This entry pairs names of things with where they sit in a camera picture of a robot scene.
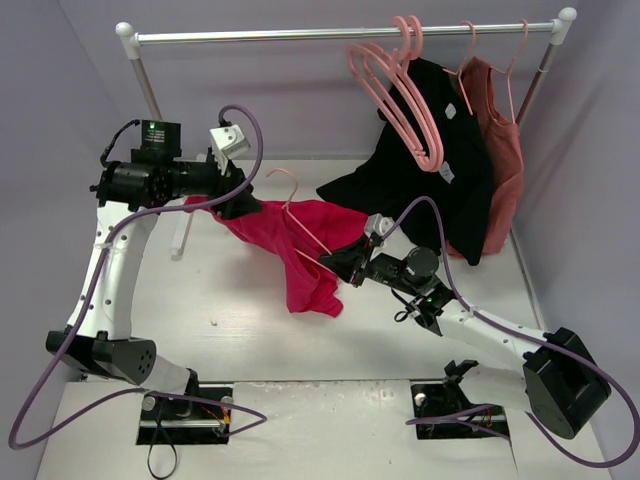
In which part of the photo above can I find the thin pink wire hanger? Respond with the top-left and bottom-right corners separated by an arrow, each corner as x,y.
265,167 -> 332,273

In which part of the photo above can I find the red t shirt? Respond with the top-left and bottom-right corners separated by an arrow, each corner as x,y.
209,200 -> 368,318

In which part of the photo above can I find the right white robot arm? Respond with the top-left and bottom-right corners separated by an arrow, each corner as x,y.
319,238 -> 611,439

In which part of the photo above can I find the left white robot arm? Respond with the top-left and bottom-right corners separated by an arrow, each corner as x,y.
45,120 -> 260,420

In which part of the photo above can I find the black t shirt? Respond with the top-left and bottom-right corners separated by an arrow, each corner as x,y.
316,59 -> 494,266

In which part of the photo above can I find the thick pink plastic hanger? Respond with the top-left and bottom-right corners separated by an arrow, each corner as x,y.
361,14 -> 445,171

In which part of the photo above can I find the pink hanger holding black shirt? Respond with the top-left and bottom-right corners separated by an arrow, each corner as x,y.
443,20 -> 477,115

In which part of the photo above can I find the pink hanger holding tank top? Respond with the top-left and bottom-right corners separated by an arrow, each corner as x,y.
492,18 -> 529,124

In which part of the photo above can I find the rust red tank top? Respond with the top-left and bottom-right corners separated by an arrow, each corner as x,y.
437,57 -> 524,265

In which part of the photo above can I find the white metal clothes rack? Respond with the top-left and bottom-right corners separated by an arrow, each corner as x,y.
114,7 -> 579,261

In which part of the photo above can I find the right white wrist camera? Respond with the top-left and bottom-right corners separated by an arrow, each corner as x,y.
364,213 -> 394,247

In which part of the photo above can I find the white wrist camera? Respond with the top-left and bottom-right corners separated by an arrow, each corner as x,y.
209,124 -> 250,173
364,213 -> 394,247

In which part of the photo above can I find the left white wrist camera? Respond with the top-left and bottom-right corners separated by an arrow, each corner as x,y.
209,124 -> 250,173

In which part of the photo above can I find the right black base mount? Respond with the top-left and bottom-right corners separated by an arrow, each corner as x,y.
410,360 -> 510,441

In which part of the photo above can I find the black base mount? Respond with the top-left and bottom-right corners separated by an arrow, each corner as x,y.
410,360 -> 510,441
136,386 -> 233,446

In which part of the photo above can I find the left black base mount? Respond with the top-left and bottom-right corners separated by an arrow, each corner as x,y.
136,386 -> 233,446

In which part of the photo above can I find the black looped cable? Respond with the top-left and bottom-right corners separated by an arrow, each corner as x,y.
147,399 -> 179,479

